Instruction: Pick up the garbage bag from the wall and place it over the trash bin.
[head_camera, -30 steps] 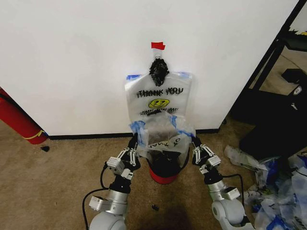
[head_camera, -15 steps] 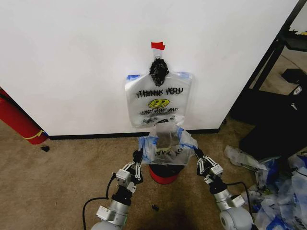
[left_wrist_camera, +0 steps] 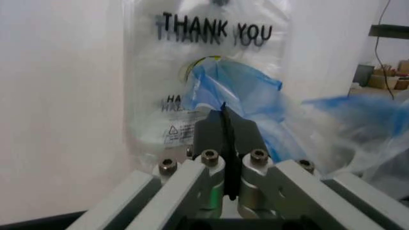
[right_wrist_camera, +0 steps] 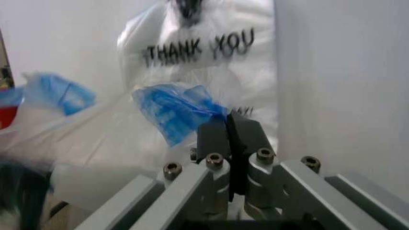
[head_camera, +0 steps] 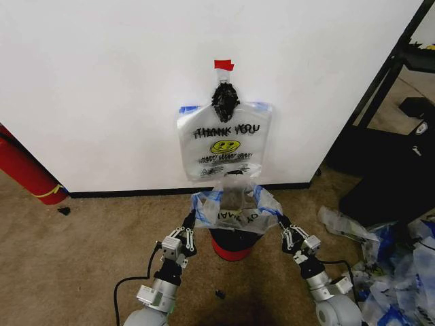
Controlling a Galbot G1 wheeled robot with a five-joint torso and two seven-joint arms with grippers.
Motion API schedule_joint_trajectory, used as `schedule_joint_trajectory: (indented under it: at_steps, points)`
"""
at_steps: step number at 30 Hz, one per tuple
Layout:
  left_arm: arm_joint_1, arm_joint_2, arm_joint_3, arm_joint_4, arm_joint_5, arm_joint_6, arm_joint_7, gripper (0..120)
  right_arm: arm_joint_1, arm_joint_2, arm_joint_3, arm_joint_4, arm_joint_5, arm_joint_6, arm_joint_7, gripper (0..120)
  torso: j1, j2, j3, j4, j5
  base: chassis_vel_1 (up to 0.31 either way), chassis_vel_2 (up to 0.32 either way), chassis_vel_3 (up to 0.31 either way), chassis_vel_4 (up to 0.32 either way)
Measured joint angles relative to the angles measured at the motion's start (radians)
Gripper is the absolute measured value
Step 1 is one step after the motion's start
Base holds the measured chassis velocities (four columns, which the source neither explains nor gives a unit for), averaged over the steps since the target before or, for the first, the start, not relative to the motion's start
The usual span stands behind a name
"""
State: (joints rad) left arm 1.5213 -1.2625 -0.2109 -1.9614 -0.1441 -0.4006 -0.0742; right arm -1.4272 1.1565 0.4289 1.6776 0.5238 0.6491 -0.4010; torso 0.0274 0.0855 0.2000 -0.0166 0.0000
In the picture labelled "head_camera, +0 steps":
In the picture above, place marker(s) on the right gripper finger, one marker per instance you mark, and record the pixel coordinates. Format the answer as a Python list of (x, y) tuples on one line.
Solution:
[(284, 237), (297, 231)]

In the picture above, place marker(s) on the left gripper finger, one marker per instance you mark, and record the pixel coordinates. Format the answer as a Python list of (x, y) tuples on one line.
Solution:
[(178, 231), (191, 241)]

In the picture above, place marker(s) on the clear blue-trimmed garbage bag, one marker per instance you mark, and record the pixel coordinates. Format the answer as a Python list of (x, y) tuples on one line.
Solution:
[(238, 207)]

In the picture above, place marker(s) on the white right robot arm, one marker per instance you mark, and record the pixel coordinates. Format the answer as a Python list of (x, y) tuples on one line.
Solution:
[(334, 310)]

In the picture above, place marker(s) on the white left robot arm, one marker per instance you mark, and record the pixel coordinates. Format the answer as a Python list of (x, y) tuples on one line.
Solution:
[(153, 305)]

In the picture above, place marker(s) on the red and black trash bin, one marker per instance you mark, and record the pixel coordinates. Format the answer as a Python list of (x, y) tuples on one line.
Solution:
[(232, 248)]

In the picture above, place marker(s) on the small black floor scrap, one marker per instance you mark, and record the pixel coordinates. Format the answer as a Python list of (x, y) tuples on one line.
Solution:
[(64, 210), (220, 294)]

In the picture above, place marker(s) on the pile of plastic bags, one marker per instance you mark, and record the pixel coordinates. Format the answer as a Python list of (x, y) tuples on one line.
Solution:
[(397, 268)]

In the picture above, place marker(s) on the clear thank you bags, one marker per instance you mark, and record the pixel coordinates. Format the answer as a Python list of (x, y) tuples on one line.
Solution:
[(224, 146)]

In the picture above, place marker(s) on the black metal shelf rack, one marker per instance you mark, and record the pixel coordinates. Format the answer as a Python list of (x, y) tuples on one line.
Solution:
[(384, 88)]

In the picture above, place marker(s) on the red cylinder with yellow band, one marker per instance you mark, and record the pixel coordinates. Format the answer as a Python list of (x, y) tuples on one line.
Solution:
[(23, 166)]

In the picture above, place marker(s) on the black flat object on shelf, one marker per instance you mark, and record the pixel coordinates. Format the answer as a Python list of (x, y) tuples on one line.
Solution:
[(413, 107)]

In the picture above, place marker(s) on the red tape piece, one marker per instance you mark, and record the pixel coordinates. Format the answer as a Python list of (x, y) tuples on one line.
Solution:
[(223, 64)]

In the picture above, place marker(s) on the yellow and black shelf items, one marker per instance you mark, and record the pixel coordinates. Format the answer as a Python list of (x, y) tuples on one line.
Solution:
[(423, 45)]

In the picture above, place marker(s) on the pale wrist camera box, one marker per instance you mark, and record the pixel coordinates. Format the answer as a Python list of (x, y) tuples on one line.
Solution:
[(312, 244), (171, 248)]

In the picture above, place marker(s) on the black taped wall hook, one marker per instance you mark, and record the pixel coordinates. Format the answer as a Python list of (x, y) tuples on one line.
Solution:
[(225, 100)]

